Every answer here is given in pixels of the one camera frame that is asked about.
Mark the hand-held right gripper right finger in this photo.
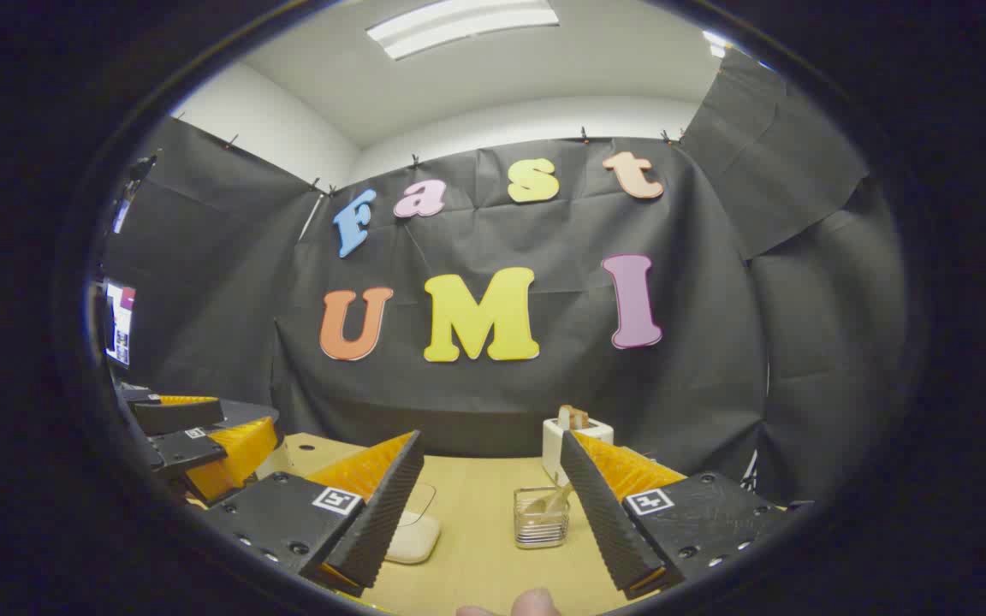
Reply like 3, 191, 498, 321
560, 430, 802, 600

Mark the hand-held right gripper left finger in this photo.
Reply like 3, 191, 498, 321
202, 430, 425, 598

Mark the wooden spoon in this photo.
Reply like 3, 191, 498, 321
526, 482, 577, 516

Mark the clear ribbed chopstick holder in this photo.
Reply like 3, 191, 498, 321
513, 486, 571, 549

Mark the clear plastic rice container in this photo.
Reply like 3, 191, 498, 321
383, 483, 443, 566

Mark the white toaster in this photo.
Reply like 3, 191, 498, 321
542, 417, 615, 489

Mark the computer monitor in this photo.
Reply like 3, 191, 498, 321
104, 281, 137, 369

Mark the black backdrop cloth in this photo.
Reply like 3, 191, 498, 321
104, 47, 909, 506

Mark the ceiling light panel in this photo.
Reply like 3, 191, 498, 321
366, 0, 560, 61

